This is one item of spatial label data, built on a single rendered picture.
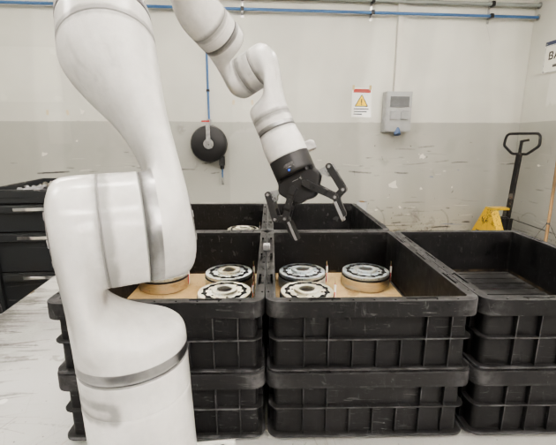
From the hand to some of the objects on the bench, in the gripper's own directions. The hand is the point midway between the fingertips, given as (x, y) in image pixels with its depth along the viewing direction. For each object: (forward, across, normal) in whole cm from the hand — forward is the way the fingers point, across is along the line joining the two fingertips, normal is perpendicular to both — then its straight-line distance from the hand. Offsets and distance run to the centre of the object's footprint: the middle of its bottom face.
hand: (319, 227), depth 69 cm
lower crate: (+39, +18, +14) cm, 46 cm away
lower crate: (+16, -34, -4) cm, 38 cm away
